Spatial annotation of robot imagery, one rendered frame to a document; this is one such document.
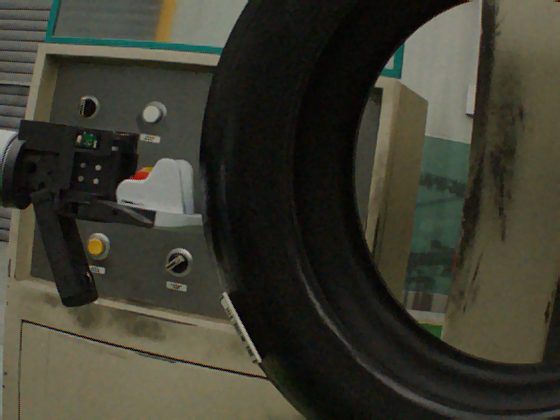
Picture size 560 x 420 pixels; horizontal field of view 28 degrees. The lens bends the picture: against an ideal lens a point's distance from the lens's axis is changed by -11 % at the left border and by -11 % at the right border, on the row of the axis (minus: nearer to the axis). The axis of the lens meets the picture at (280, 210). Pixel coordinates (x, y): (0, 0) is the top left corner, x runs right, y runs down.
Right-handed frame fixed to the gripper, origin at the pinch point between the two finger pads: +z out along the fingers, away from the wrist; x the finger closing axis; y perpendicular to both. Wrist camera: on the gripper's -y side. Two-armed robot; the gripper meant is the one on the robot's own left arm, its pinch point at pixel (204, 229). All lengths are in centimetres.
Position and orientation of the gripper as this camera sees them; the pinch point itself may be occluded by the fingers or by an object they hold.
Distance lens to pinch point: 106.3
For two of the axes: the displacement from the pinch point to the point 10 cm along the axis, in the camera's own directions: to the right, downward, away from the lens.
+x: 2.3, -0.1, 9.7
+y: 1.5, -9.9, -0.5
